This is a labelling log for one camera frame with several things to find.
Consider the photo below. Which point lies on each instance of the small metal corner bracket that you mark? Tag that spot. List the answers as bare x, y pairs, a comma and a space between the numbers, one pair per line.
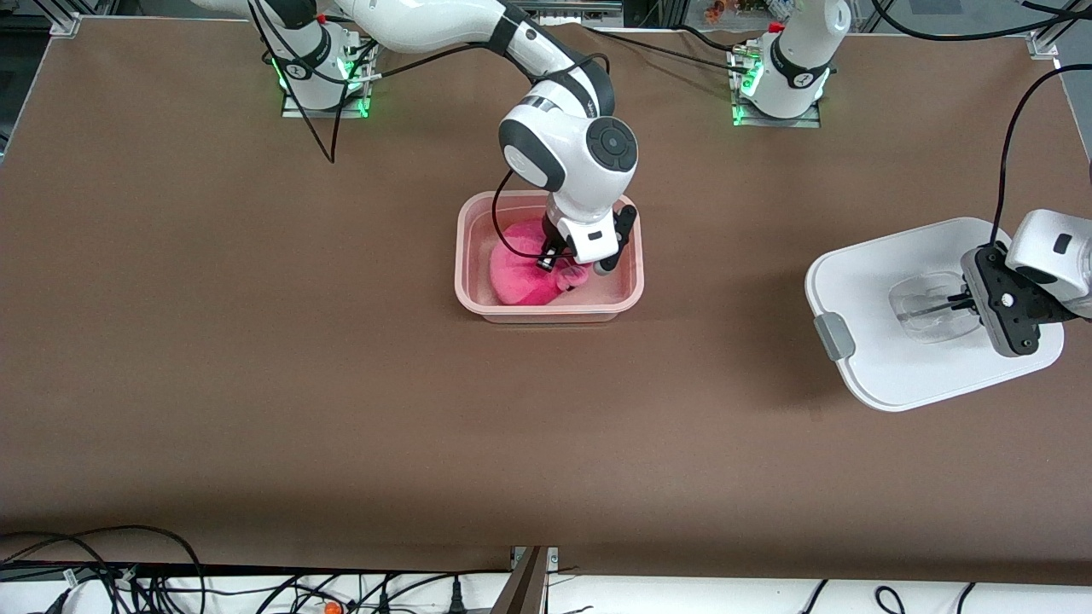
66, 27

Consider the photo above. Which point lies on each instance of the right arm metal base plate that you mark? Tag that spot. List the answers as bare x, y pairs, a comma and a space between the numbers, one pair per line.
341, 111

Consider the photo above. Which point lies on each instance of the aluminium rail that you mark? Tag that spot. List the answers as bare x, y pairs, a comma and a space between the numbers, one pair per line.
554, 13

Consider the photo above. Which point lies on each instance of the brown table mat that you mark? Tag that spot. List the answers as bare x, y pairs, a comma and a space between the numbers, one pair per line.
682, 426

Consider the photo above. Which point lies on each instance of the pink plastic box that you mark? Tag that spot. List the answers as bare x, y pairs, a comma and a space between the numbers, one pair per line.
474, 256

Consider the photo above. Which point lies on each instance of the pink plush toy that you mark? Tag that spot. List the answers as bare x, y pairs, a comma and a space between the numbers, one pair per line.
520, 281

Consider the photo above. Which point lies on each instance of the aluminium profile post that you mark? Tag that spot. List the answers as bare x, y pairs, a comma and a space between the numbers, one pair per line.
525, 588

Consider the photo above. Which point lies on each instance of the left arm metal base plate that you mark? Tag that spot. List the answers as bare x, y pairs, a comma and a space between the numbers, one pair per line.
802, 123

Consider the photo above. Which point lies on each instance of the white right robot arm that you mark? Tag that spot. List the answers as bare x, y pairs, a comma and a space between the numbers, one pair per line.
580, 153

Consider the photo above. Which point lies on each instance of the black power plug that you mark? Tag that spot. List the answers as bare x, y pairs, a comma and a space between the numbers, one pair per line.
456, 599

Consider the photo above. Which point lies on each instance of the orange figurine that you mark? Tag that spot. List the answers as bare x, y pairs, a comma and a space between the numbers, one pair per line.
715, 10

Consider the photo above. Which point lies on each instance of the white box lid grey clips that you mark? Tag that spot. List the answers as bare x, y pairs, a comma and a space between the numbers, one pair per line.
896, 375

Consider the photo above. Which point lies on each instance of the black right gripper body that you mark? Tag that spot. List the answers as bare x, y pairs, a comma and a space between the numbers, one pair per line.
554, 241

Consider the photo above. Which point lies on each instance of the aluminium frame corner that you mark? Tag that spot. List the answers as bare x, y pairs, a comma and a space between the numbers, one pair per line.
1042, 43

